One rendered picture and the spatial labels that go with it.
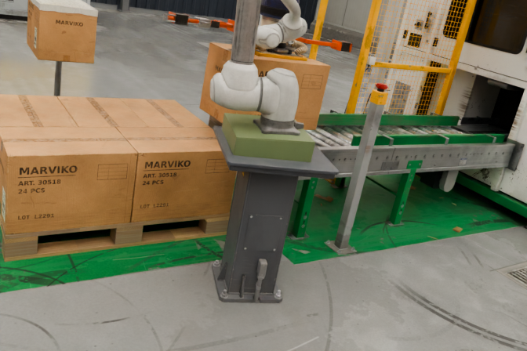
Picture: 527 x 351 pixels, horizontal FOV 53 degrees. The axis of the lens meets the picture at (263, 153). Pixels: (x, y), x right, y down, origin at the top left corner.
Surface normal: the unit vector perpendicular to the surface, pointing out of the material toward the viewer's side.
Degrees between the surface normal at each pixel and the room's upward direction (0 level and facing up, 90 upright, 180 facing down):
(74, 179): 90
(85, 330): 0
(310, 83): 90
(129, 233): 90
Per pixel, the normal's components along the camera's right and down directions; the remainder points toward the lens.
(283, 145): 0.22, 0.36
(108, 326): 0.18, -0.93
